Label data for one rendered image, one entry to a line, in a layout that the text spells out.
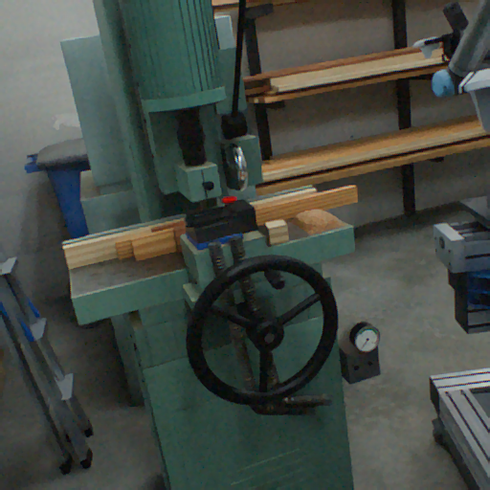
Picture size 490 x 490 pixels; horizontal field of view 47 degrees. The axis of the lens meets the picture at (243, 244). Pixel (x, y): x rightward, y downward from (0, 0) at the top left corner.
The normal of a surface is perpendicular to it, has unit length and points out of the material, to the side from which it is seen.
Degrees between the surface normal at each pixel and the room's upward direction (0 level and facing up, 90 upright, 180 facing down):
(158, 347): 90
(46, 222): 90
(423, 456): 0
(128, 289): 90
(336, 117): 90
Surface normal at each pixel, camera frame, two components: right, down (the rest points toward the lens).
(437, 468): -0.14, -0.93
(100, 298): 0.31, 0.27
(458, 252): 0.01, 0.33
